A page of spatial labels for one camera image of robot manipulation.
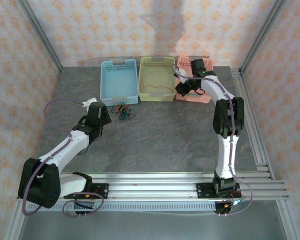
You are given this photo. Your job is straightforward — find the thin green cable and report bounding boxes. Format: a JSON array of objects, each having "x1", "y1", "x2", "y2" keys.
[
  {"x1": 118, "y1": 108, "x2": 132, "y2": 120},
  {"x1": 117, "y1": 109, "x2": 131, "y2": 121}
]

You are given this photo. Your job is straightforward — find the bundle of thin wires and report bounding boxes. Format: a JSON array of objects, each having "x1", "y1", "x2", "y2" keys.
[{"x1": 119, "y1": 106, "x2": 139, "y2": 120}]

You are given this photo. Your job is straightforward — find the pink plastic basket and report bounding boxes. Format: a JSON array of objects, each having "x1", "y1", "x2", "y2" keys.
[{"x1": 174, "y1": 56, "x2": 215, "y2": 105}]

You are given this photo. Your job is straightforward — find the pale green plastic basket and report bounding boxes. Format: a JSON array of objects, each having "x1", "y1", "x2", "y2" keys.
[{"x1": 137, "y1": 56, "x2": 177, "y2": 103}]

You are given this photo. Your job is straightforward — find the light blue plastic basket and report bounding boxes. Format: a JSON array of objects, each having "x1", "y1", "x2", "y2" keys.
[{"x1": 99, "y1": 58, "x2": 139, "y2": 107}]

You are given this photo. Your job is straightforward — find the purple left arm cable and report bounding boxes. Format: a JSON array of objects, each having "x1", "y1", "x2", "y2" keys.
[{"x1": 21, "y1": 98, "x2": 105, "y2": 219}]

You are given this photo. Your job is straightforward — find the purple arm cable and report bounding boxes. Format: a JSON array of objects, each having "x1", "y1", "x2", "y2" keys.
[
  {"x1": 21, "y1": 98, "x2": 105, "y2": 219},
  {"x1": 173, "y1": 64, "x2": 254, "y2": 217}
]

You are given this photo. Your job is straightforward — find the aluminium side rail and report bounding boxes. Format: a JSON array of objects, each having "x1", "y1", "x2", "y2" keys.
[{"x1": 229, "y1": 66, "x2": 276, "y2": 181}]

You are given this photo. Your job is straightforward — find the aluminium frame post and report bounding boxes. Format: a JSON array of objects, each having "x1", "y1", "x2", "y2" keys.
[
  {"x1": 16, "y1": 0, "x2": 64, "y2": 75},
  {"x1": 3, "y1": 199, "x2": 28, "y2": 240},
  {"x1": 276, "y1": 201, "x2": 300, "y2": 240},
  {"x1": 239, "y1": 0, "x2": 291, "y2": 73}
]

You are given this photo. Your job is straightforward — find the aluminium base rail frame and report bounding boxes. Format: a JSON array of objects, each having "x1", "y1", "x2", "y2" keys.
[{"x1": 16, "y1": 171, "x2": 291, "y2": 201}]

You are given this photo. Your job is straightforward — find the grey slotted cable duct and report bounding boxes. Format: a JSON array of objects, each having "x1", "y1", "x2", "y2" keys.
[{"x1": 27, "y1": 201, "x2": 217, "y2": 213}]

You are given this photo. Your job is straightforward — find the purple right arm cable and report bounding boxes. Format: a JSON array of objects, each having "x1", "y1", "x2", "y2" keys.
[{"x1": 173, "y1": 64, "x2": 254, "y2": 217}]

